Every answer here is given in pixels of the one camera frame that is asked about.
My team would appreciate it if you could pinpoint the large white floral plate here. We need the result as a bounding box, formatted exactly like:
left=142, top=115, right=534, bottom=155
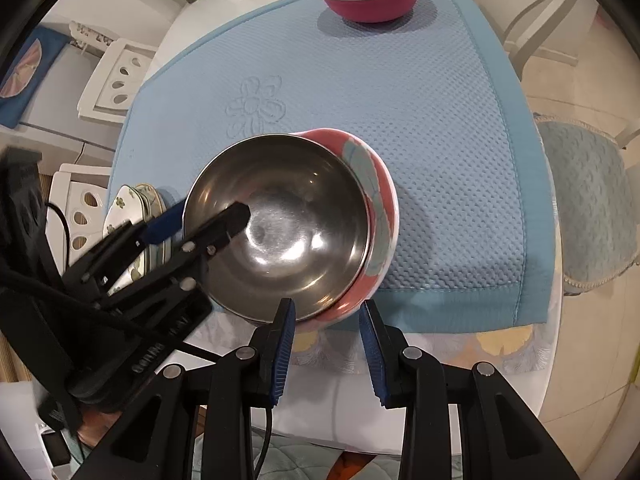
left=131, top=182, right=173, bottom=281

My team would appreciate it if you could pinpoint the white chair with blue seat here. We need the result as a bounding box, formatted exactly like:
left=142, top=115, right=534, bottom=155
left=532, top=110, right=640, bottom=297

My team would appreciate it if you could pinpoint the blue steel bowl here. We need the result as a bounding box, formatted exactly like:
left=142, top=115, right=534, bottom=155
left=182, top=133, right=373, bottom=323

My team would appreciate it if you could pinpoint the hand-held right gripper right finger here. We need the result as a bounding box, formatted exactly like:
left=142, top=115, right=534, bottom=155
left=359, top=300, right=581, bottom=480

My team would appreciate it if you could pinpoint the pink floral ceramic bowl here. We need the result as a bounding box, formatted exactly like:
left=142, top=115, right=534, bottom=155
left=292, top=128, right=399, bottom=333

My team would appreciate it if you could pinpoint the white chair with teardrop holes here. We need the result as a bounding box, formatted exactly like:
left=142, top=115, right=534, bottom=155
left=77, top=37, right=158, bottom=126
left=47, top=162, right=113, bottom=273

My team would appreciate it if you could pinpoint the small white floral plate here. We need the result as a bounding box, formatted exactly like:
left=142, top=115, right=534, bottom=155
left=102, top=185, right=151, bottom=293

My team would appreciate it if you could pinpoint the white curved-back chair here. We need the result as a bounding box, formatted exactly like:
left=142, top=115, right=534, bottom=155
left=460, top=0, right=601, bottom=81

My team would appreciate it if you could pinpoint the bamboo floor mat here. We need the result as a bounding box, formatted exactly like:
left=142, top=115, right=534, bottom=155
left=0, top=310, right=38, bottom=386

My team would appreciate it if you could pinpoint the light blue textured mat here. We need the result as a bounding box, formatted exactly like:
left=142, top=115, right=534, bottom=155
left=107, top=0, right=551, bottom=335

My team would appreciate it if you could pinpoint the black cable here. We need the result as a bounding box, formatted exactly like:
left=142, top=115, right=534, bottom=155
left=180, top=342, right=276, bottom=480

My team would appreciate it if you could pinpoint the blue cushion with pink print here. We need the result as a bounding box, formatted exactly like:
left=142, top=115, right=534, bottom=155
left=0, top=27, right=68, bottom=131

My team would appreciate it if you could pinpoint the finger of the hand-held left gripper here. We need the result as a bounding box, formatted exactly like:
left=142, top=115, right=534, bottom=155
left=62, top=202, right=188, bottom=301
left=107, top=202, right=252, bottom=306

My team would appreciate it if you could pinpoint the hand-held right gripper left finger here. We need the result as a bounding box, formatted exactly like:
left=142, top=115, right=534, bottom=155
left=70, top=297, right=296, bottom=480

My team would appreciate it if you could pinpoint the pale grey cabinet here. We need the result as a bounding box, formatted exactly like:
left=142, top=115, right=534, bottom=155
left=17, top=42, right=123, bottom=153

